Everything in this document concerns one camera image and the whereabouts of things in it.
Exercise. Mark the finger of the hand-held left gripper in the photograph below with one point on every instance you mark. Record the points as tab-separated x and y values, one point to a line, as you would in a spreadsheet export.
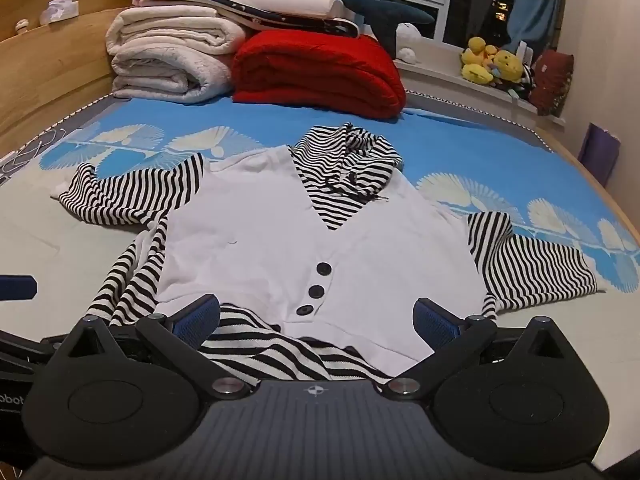
17	287

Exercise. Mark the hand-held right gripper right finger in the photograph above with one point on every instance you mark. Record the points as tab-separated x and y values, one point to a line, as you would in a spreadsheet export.
434	327

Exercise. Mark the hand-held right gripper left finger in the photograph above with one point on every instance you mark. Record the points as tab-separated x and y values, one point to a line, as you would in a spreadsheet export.
197	324

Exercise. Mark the white striped hooded top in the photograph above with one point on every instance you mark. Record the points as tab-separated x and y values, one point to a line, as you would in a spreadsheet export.
250	235

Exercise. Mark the purple rolled mat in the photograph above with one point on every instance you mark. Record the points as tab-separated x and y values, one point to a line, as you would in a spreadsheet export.
600	152

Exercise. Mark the white windowsill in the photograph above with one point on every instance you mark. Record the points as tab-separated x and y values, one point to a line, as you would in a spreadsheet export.
450	80

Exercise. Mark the cream folded blanket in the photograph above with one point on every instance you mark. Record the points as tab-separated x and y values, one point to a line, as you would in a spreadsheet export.
165	60

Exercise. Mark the yellow plush toy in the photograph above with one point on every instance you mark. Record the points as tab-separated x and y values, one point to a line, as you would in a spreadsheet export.
475	62
509	65

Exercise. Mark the brown red cushion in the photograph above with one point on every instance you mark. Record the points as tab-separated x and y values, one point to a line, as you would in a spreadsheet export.
550	80

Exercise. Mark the tissue pack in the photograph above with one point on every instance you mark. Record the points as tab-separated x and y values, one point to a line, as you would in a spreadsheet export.
59	12

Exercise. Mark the red folded blanket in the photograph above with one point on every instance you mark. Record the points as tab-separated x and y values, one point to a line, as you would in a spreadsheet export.
320	70

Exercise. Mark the white plush toy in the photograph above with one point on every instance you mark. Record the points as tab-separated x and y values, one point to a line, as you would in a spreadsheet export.
409	40

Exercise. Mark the wooden bed frame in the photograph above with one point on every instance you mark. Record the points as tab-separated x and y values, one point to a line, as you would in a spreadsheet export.
50	75

